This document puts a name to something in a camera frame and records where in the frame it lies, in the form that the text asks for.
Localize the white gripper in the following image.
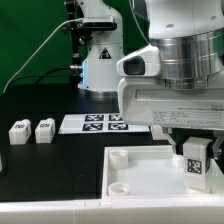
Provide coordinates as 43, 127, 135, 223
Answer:
118, 77, 224, 154

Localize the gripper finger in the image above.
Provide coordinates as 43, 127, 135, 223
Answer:
212, 131, 224, 159

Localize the white square table top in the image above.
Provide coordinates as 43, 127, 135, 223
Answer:
102, 145, 224, 199

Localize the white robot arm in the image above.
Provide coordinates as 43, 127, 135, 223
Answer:
78, 0, 224, 158

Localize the white sheet with tags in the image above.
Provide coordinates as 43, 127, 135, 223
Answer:
59, 113, 150, 134

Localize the white front wall fence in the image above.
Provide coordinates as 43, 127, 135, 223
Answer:
0, 197, 224, 224

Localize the black camera stand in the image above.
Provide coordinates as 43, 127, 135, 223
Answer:
63, 0, 87, 74

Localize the black cable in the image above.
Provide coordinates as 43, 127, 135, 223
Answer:
6, 66, 83, 88

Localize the white cable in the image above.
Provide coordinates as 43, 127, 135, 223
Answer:
2, 18, 84, 94

